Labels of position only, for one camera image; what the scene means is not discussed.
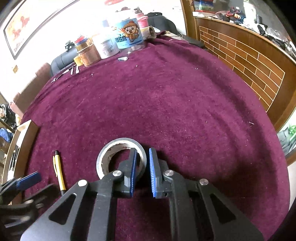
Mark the yellow mechanical pencil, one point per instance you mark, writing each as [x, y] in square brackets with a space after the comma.
[59, 171]

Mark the silver craft knife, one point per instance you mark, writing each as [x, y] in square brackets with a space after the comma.
[72, 70]
[77, 69]

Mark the framed wall picture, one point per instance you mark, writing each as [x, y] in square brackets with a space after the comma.
[23, 27]

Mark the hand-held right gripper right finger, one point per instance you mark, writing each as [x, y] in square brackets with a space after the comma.
[152, 173]

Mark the thin metal tool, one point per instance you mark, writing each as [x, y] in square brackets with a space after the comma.
[54, 80]
[63, 73]

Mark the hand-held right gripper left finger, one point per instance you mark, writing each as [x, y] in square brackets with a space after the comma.
[133, 171]

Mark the pink cup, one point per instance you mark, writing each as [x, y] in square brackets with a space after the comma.
[142, 22]

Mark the wooden brick pattern counter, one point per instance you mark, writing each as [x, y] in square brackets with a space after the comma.
[242, 58]

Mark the white plastic jar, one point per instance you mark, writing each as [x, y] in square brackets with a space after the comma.
[106, 47]

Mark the red blue tape stack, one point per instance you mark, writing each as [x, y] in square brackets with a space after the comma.
[81, 41]

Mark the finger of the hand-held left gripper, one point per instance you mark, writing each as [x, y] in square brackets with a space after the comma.
[39, 193]
[29, 180]

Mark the cardboard tube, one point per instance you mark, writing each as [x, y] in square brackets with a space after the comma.
[150, 31]

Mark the bamboo painting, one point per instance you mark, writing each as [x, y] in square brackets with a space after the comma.
[288, 136]

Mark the small silver blue cylinder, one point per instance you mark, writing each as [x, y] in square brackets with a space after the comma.
[122, 58]

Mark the black sofa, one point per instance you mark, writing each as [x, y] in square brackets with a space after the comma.
[61, 61]

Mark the yellow tape roll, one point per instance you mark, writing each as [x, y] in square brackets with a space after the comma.
[78, 61]

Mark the black electrical tape roll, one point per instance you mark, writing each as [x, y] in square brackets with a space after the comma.
[104, 153]

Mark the brown chair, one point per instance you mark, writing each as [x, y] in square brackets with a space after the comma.
[30, 92]

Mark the clear jar blue cartoon label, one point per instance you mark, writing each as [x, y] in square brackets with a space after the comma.
[128, 34]

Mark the colourful cardboard box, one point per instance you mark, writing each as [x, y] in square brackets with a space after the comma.
[201, 5]

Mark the cluttered tool pile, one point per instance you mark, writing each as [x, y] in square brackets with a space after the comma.
[266, 27]

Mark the brown tape roll stack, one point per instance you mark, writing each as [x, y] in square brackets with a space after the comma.
[89, 56]

